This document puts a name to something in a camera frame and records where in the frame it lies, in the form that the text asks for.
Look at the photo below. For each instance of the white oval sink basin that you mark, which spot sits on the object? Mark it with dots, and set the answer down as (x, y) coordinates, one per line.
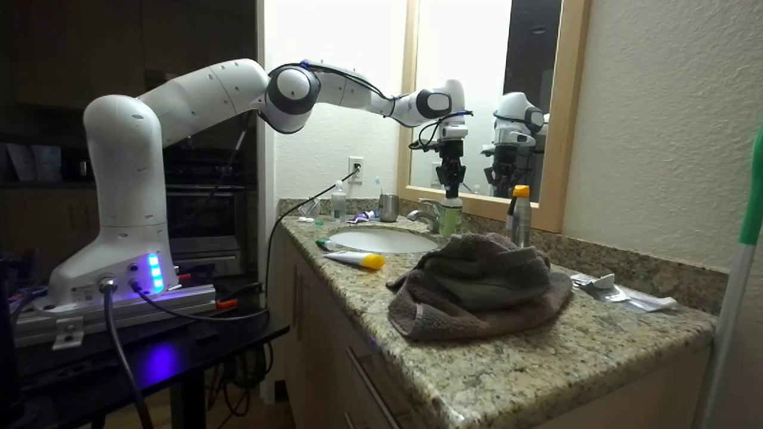
(382, 239)

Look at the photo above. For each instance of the white crumpled packet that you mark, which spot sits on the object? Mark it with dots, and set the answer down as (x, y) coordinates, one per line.
(629, 294)

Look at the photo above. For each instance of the clear lens solution bottle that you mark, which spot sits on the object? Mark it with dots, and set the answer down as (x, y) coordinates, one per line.
(343, 205)

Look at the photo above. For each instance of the white wall outlet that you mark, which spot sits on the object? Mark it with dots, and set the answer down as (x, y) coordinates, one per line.
(357, 170)

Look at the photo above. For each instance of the grey towel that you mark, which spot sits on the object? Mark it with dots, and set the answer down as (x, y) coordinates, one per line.
(478, 288)

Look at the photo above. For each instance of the granite bathroom counter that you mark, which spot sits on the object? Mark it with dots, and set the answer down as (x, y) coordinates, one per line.
(318, 335)

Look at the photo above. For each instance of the black robot cart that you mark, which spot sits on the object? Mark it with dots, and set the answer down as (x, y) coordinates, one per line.
(182, 348)

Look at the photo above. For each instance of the chrome faucet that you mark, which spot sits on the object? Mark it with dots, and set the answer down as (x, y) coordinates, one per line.
(429, 215)

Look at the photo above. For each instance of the metal robot mounting plate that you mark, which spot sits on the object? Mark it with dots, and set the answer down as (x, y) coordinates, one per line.
(121, 313)

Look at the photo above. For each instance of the wood framed wall mirror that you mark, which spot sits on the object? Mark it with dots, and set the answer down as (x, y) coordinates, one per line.
(574, 121)

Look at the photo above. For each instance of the dark background cabinet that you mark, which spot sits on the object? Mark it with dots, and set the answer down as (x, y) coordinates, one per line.
(207, 205)

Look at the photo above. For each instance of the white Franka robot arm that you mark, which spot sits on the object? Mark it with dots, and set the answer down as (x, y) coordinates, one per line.
(128, 159)

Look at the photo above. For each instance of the green white toothpaste tube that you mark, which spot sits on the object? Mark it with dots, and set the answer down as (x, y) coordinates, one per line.
(331, 247)

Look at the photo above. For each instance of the white blue lotion tube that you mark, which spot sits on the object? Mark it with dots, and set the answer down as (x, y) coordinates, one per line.
(355, 260)

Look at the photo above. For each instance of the green pump soap bottle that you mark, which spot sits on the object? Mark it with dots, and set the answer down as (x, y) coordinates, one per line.
(453, 218)

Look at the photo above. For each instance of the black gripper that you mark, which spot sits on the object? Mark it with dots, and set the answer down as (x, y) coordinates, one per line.
(453, 159)

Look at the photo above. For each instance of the metal cup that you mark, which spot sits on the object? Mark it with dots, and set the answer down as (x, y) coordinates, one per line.
(387, 208)

